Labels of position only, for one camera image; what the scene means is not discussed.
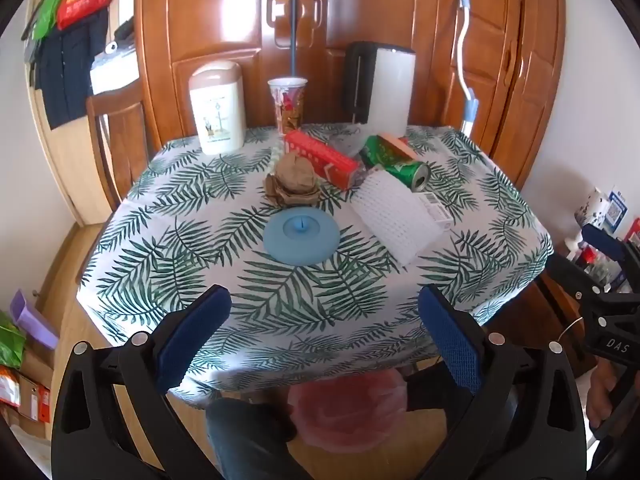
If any person's right hand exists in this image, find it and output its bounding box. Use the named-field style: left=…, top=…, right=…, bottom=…
left=586, top=360, right=623, bottom=427

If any white foam net sleeve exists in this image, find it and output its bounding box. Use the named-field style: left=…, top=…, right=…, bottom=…
left=350, top=167, right=443, bottom=267

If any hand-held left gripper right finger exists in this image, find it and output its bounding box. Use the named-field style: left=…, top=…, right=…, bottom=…
left=419, top=284, right=588, bottom=480

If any black and white appliance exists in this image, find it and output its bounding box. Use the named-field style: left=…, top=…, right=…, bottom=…
left=342, top=41, right=417, bottom=127

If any blue round silicone lid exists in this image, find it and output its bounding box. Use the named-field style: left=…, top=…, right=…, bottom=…
left=263, top=209, right=341, bottom=266

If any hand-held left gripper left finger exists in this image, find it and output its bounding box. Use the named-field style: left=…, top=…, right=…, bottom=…
left=50, top=284, right=233, bottom=480

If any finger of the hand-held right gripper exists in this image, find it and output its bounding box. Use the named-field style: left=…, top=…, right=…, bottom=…
left=546, top=253, right=610, bottom=311
left=581, top=223, right=640, bottom=292

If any leaf print tablecloth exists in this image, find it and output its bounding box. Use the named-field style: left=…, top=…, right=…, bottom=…
left=75, top=124, right=556, bottom=408

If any beige desktop bin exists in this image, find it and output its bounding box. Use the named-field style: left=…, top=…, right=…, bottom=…
left=188, top=60, right=247, bottom=156

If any pink plastic bag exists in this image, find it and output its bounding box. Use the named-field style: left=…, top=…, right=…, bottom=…
left=287, top=370, right=410, bottom=453

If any printed paper cup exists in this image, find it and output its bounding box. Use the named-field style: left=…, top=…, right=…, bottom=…
left=267, top=76, right=307, bottom=136

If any orange packet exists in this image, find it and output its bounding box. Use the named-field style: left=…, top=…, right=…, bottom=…
left=0, top=365, right=21, bottom=408

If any wooden wardrobe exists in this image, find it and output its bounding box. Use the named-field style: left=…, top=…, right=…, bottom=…
left=117, top=0, right=568, bottom=191

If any white barcode packet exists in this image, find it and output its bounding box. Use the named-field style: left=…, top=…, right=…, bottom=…
left=417, top=191, right=452, bottom=231

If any crumpled brown paper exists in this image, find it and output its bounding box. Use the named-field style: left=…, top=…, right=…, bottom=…
left=263, top=152, right=321, bottom=208

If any cardboard box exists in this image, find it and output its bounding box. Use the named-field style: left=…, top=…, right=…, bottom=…
left=17, top=350, right=53, bottom=426

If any pink orange stick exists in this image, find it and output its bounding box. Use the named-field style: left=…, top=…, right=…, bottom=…
left=380, top=133, right=416, bottom=160

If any green shiny bag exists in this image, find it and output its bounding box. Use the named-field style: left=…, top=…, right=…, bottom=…
left=0, top=310, right=26, bottom=368

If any green hanging bag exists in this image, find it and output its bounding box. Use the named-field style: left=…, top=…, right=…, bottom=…
left=29, top=0, right=76, bottom=41

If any blue white box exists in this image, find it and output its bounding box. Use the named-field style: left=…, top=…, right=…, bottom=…
left=602, top=187, right=632, bottom=233

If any wooden chair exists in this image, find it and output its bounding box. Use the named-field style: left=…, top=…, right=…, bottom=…
left=86, top=80, right=161, bottom=211

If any red carton box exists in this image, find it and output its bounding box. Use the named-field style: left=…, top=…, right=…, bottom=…
left=284, top=129, right=362, bottom=191

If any dark navy jacket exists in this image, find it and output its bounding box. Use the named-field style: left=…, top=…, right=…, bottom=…
left=36, top=10, right=109, bottom=129

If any green drink can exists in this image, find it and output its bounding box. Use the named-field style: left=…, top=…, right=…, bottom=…
left=372, top=146, right=431, bottom=194

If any white spotted mug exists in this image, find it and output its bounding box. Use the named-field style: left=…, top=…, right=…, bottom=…
left=575, top=187, right=608, bottom=233

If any person's leg in jeans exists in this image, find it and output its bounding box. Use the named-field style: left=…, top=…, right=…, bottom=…
left=205, top=397, right=311, bottom=480

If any white blue flexible holder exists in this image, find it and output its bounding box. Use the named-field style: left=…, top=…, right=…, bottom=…
left=381, top=0, right=481, bottom=136

